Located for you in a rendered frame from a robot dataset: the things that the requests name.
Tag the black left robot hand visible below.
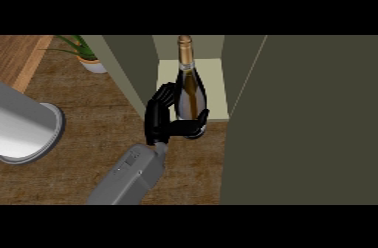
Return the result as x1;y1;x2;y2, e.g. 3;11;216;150
144;81;212;146

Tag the dark wine bottle gold neck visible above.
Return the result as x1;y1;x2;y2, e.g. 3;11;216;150
173;35;210;140

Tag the olive green cabinet door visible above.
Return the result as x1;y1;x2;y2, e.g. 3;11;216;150
219;34;378;206

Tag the white plant pot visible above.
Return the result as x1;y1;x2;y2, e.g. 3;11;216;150
76;55;110;75

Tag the grey cylindrical appliance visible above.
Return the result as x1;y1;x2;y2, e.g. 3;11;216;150
0;81;68;166

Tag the green leafy plant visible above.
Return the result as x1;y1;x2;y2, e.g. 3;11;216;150
42;34;99;62

